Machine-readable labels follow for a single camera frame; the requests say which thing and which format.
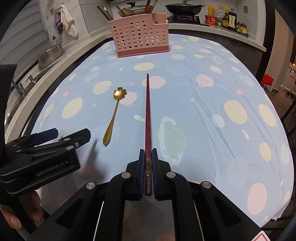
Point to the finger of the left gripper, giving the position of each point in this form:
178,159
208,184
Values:
43,137
76,139

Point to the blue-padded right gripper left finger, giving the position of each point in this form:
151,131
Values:
135,183

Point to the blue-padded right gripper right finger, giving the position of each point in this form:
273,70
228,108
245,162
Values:
160,180

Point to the maroon chopstick group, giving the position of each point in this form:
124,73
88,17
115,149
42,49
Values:
148,142
108,13

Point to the dark brown chopstick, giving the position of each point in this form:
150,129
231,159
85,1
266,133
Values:
100,7

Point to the red chopstick group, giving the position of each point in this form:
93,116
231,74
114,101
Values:
122,12
152,6

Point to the green chopstick group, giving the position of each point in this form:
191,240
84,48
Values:
147,6

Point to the chrome kitchen faucet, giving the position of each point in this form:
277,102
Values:
23,91

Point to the gold flower spoon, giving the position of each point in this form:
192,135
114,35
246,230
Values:
118,95

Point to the blue patterned tablecloth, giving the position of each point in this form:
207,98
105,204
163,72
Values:
211,120

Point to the steel colander bowl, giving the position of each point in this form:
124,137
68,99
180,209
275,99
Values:
50,55

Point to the green dish soap bottle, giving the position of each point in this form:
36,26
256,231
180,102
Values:
55,41

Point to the purple hanging cloth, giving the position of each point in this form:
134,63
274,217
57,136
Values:
57,23

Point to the beige hanging towel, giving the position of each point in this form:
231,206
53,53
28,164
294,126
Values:
67,21

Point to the pink perforated utensil holder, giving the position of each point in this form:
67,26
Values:
140,34

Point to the brass wok with lid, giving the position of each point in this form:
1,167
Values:
133,9

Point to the red bag on floor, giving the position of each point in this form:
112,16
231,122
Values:
267,80

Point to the black gas stove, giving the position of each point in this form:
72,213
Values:
184,19

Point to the black wok with lid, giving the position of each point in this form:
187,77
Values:
184,8

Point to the red instant noodle cup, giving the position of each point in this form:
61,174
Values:
210,20

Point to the brown sauce bottle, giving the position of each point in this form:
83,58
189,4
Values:
225,19

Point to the dark jars at end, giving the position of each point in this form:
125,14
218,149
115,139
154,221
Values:
242,28

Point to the yellow seasoning packet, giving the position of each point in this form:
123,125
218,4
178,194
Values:
211,11

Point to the clear plastic bottle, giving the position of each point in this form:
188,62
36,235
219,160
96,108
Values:
219,16

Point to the dark soy sauce bottle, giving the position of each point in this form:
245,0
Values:
232,20

